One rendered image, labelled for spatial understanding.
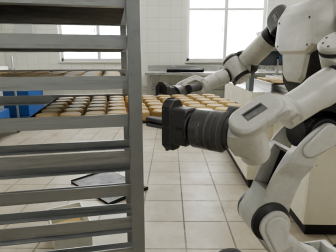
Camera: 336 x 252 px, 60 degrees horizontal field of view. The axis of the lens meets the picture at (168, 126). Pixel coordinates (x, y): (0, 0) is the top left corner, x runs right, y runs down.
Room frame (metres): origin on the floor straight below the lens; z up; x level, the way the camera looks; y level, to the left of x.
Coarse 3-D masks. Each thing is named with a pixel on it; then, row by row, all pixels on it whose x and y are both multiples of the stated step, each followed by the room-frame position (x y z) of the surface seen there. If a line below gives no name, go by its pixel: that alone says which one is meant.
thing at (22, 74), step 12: (0, 72) 0.92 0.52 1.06; (12, 72) 0.92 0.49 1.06; (24, 72) 0.92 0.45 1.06; (36, 72) 0.92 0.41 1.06; (48, 72) 0.98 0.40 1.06; (60, 72) 0.92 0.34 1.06; (72, 72) 0.93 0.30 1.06; (84, 72) 1.01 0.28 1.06; (96, 72) 0.94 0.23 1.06; (108, 72) 0.92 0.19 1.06
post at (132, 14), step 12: (132, 0) 0.65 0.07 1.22; (132, 12) 0.65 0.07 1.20; (132, 24) 0.65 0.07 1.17; (132, 36) 0.65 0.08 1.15; (132, 48) 0.65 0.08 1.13; (132, 60) 0.65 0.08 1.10; (132, 72) 0.65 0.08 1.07; (132, 84) 0.65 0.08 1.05; (132, 96) 0.65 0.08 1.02; (132, 108) 0.65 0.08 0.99; (132, 120) 0.65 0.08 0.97; (132, 132) 0.65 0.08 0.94; (132, 144) 0.65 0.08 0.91; (132, 156) 0.65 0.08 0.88; (132, 168) 0.65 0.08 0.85; (132, 180) 0.65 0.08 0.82; (132, 192) 0.65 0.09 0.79; (132, 204) 0.65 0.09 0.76; (132, 216) 0.65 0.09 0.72; (132, 228) 0.65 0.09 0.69; (132, 240) 0.67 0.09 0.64; (144, 240) 0.66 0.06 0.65
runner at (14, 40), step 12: (0, 36) 0.63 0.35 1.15; (12, 36) 0.64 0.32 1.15; (24, 36) 0.64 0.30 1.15; (36, 36) 0.64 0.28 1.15; (48, 36) 0.65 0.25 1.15; (60, 36) 0.65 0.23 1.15; (72, 36) 0.66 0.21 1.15; (84, 36) 0.66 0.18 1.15; (96, 36) 0.67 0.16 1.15; (108, 36) 0.67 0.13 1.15; (120, 36) 0.68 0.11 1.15; (48, 48) 0.67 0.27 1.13; (60, 48) 0.67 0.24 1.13; (72, 48) 0.67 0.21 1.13; (84, 48) 0.67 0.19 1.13; (96, 48) 0.67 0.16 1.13; (108, 48) 0.67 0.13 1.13; (120, 48) 0.68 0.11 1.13
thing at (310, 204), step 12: (324, 156) 1.64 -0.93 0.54; (312, 168) 1.64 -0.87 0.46; (324, 168) 1.64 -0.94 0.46; (312, 180) 1.64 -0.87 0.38; (324, 180) 1.64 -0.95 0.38; (300, 192) 1.72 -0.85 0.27; (312, 192) 1.64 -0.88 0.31; (324, 192) 1.64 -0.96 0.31; (300, 204) 1.70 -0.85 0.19; (312, 204) 1.64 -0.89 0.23; (324, 204) 1.64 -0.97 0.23; (300, 216) 1.68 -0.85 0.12; (312, 216) 1.64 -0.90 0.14; (324, 216) 1.64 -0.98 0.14; (300, 228) 1.72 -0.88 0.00; (312, 228) 1.67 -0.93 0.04; (324, 228) 1.66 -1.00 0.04
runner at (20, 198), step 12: (24, 192) 0.63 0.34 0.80; (36, 192) 0.64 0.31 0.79; (48, 192) 0.64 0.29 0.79; (60, 192) 0.65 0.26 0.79; (72, 192) 0.65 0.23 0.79; (84, 192) 0.66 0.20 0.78; (96, 192) 0.66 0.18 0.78; (108, 192) 0.67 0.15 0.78; (120, 192) 0.67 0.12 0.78; (0, 204) 0.62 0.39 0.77; (12, 204) 0.63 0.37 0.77
